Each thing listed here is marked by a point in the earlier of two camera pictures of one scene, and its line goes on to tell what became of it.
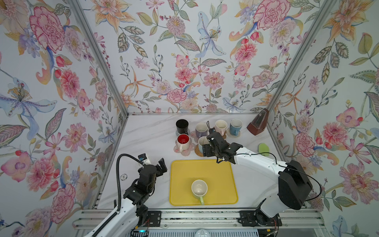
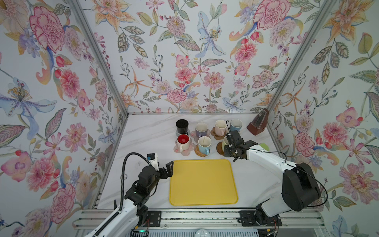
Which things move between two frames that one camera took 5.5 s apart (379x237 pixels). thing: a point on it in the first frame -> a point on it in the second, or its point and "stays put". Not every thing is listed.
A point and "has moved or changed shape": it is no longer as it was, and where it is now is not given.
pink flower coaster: (186, 152) stays put
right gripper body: (209, 152) -> (229, 151)
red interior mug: (183, 140) stays put
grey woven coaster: (188, 132) stays put
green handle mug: (199, 188) has moved or changed shape
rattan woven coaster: (197, 151) stays put
